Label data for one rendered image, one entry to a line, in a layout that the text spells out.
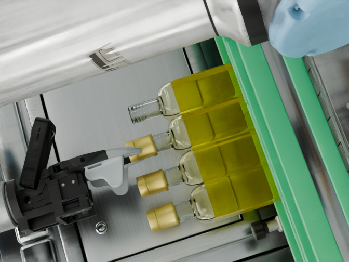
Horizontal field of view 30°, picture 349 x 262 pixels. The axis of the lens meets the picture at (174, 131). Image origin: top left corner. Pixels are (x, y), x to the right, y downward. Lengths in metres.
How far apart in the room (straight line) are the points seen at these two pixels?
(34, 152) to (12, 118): 0.20
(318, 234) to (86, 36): 0.50
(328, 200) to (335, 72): 0.17
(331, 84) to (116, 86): 0.45
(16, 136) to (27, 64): 0.72
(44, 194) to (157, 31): 0.59
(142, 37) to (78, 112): 0.73
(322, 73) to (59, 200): 0.42
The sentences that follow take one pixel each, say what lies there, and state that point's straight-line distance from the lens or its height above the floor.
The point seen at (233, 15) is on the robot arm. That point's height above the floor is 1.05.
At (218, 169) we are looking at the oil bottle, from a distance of 0.99.
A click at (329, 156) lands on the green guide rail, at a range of 0.90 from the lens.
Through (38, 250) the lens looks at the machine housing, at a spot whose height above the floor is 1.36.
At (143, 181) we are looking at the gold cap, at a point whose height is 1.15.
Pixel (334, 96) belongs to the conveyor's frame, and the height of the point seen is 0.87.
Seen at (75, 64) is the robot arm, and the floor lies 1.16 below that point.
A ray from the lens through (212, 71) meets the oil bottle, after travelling 1.04.
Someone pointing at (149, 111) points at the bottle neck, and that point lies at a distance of 1.03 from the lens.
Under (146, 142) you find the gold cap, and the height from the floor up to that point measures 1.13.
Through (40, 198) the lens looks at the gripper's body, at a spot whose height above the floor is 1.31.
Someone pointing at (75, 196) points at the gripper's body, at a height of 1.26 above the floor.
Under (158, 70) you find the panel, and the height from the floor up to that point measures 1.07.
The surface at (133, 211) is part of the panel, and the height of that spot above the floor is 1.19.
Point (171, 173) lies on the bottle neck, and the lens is 1.01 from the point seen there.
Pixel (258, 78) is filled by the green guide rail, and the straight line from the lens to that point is 0.92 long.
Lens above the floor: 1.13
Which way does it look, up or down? 3 degrees down
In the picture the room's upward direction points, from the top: 107 degrees counter-clockwise
